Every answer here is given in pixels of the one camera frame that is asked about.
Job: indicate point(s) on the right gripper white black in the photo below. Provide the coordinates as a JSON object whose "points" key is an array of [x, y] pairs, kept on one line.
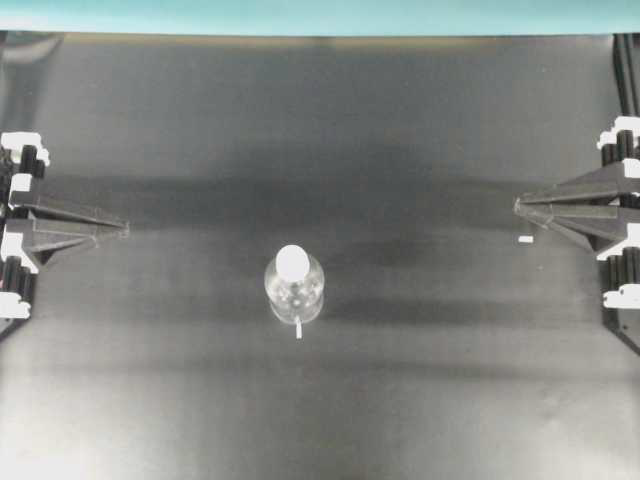
{"points": [[610, 232]]}

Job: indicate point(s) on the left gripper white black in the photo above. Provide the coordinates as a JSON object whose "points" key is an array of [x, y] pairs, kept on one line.
{"points": [[29, 244]]}

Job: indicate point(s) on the white bottle cap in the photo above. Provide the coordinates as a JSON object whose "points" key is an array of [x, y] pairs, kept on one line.
{"points": [[292, 263]]}

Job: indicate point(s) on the clear plastic bottle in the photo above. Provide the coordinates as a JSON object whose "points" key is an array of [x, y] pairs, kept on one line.
{"points": [[301, 300]]}

